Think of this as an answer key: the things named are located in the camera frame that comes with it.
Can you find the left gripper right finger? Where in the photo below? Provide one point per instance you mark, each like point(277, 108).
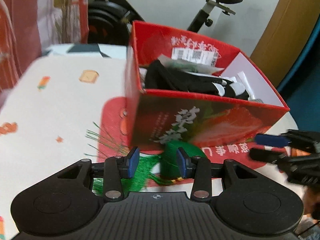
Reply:
point(199, 169)

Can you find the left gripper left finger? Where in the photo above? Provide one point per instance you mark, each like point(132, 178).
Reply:
point(116, 169)

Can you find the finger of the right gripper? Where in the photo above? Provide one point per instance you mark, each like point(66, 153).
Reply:
point(267, 156)
point(271, 140)

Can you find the green tasselled zongzi sachet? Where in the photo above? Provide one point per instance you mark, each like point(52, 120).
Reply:
point(160, 169)

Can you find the grey knitted cloth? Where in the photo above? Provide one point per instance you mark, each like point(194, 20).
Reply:
point(256, 100)

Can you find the black white sock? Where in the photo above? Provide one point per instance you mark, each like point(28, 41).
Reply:
point(230, 89)

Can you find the black sleep eye mask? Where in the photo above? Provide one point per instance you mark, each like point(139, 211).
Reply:
point(159, 77)

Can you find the clear plastic bag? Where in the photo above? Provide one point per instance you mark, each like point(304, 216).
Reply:
point(187, 66)

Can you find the person right hand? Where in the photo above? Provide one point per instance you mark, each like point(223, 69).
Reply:
point(311, 202)

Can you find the white patterned table mat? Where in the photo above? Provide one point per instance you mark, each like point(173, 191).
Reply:
point(48, 166)

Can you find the red strawberry cardboard box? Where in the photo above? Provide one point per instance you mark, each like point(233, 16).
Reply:
point(155, 117)

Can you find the wooden door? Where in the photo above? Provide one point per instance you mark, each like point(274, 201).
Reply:
point(285, 37)

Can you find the pink printed backdrop cloth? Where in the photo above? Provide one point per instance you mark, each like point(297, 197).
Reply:
point(28, 27)

